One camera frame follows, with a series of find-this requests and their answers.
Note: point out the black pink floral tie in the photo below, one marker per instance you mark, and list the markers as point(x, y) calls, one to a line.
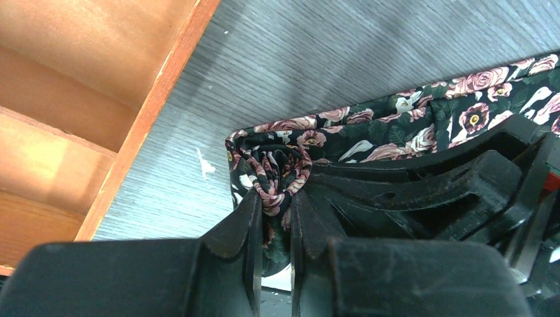
point(276, 158)

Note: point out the orange wooden compartment tray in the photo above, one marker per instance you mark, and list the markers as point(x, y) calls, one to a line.
point(82, 83)

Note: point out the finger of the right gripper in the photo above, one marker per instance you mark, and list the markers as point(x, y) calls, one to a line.
point(477, 191)

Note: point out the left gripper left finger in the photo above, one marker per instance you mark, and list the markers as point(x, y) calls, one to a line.
point(217, 274)

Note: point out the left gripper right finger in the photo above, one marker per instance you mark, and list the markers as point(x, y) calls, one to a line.
point(336, 275)

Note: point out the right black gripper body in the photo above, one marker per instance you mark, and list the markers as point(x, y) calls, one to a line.
point(533, 251)

